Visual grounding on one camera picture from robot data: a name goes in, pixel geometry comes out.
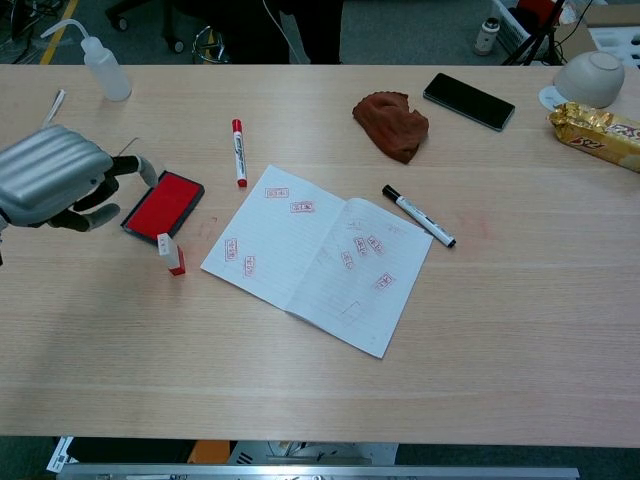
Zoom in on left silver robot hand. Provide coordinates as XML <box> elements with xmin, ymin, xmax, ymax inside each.
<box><xmin>0</xmin><ymin>124</ymin><xmax>157</xmax><ymax>233</ymax></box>

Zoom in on small red white stamp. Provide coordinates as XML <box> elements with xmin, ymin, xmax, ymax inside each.
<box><xmin>156</xmin><ymin>232</ymin><xmax>187</xmax><ymax>277</ymax></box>

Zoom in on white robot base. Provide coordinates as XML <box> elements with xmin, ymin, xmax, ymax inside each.
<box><xmin>228</xmin><ymin>440</ymin><xmax>400</xmax><ymax>466</ymax></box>

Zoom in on open white lined notebook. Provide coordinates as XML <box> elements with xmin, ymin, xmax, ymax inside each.
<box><xmin>200</xmin><ymin>164</ymin><xmax>434</xmax><ymax>359</ymax></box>

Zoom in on translucent plastic squeeze bottle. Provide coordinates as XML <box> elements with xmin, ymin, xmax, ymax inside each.
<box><xmin>39</xmin><ymin>18</ymin><xmax>133</xmax><ymax>103</ymax></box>

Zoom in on red ink pad clear lid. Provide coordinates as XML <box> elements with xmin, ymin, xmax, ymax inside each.
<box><xmin>118</xmin><ymin>137</ymin><xmax>206</xmax><ymax>246</ymax></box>

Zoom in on red whiteboard marker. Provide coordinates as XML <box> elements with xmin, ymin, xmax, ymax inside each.
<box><xmin>230</xmin><ymin>118</ymin><xmax>249</xmax><ymax>189</ymax></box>

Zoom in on black office chair base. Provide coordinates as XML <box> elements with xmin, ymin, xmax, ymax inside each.
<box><xmin>104</xmin><ymin>0</ymin><xmax>186</xmax><ymax>54</ymax></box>

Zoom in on white barcode label paper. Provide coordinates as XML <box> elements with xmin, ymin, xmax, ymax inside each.
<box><xmin>46</xmin><ymin>436</ymin><xmax>76</xmax><ymax>474</ymax></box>

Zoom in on dark trouser legs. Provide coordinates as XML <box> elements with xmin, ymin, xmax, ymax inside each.
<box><xmin>219</xmin><ymin>0</ymin><xmax>344</xmax><ymax>65</ymax></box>

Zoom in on orange box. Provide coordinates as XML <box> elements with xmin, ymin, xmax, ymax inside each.
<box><xmin>188</xmin><ymin>439</ymin><xmax>232</xmax><ymax>465</ymax></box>

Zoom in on brown crumpled cloth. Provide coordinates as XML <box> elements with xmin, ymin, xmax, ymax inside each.
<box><xmin>351</xmin><ymin>89</ymin><xmax>430</xmax><ymax>165</ymax></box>

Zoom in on black whiteboard marker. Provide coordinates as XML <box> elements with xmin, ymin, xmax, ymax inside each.
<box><xmin>381</xmin><ymin>184</ymin><xmax>457</xmax><ymax>250</ymax></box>

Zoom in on black smartphone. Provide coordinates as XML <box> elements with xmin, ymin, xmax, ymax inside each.
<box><xmin>422</xmin><ymin>72</ymin><xmax>517</xmax><ymax>133</ymax></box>

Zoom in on white thermos bottle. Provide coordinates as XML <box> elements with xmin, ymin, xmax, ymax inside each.
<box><xmin>473</xmin><ymin>17</ymin><xmax>501</xmax><ymax>57</ymax></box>

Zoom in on white plastic crate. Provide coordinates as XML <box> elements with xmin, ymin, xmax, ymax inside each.
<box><xmin>492</xmin><ymin>0</ymin><xmax>539</xmax><ymax>51</ymax></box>

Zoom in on white round coaster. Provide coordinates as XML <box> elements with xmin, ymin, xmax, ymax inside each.
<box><xmin>538</xmin><ymin>83</ymin><xmax>571</xmax><ymax>114</ymax></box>

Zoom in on black tripod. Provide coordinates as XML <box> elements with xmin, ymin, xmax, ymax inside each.
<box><xmin>501</xmin><ymin>0</ymin><xmax>596</xmax><ymax>66</ymax></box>

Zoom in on brown cardboard box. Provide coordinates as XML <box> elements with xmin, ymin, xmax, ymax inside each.
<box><xmin>554</xmin><ymin>0</ymin><xmax>640</xmax><ymax>56</ymax></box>

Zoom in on gold snack package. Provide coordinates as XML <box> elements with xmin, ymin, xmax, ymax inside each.
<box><xmin>547</xmin><ymin>101</ymin><xmax>640</xmax><ymax>175</ymax></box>

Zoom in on white upturned bowl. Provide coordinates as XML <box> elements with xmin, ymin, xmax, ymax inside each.
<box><xmin>552</xmin><ymin>50</ymin><xmax>626</xmax><ymax>110</ymax></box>

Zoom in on chrome stool foot ring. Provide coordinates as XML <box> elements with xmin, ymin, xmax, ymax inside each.
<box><xmin>192</xmin><ymin>24</ymin><xmax>231</xmax><ymax>65</ymax></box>

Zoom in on white hanging cable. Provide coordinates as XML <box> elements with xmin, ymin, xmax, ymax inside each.
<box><xmin>262</xmin><ymin>0</ymin><xmax>314</xmax><ymax>65</ymax></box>

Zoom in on aluminium rail profile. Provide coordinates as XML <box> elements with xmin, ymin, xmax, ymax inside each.
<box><xmin>56</xmin><ymin>467</ymin><xmax>581</xmax><ymax>480</ymax></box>

